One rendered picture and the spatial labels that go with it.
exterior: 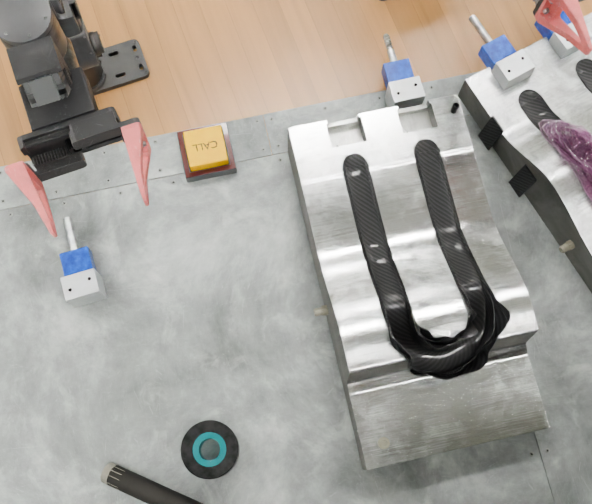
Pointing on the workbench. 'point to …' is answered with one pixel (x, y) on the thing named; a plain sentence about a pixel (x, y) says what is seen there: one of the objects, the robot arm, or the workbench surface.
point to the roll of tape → (191, 446)
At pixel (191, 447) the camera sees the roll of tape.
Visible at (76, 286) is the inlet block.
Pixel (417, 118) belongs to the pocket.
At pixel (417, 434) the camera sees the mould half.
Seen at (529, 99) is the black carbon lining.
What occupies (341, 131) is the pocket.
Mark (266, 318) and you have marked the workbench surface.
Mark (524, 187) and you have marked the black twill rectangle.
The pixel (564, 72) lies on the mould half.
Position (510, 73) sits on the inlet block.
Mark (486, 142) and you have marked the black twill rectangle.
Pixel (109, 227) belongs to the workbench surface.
